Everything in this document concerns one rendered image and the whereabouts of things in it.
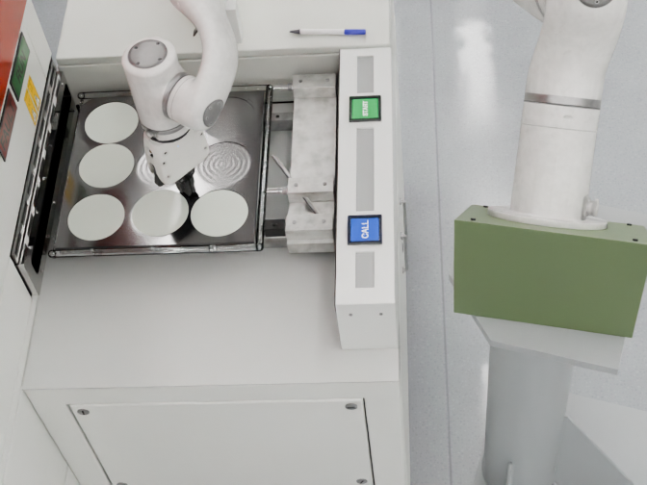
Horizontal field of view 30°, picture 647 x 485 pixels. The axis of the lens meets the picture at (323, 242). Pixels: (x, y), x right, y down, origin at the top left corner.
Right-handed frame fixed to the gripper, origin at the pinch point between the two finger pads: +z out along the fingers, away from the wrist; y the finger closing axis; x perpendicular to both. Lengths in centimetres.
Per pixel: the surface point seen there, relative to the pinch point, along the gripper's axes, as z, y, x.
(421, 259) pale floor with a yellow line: 93, 61, 3
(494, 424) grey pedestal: 60, 25, -51
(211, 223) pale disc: 2.6, -1.9, -8.4
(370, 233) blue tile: -3.9, 11.6, -33.6
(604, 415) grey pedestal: 91, 56, -58
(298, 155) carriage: 4.5, 19.6, -7.6
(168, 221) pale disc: 2.5, -6.6, -2.6
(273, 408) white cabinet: 19.1, -14.4, -34.4
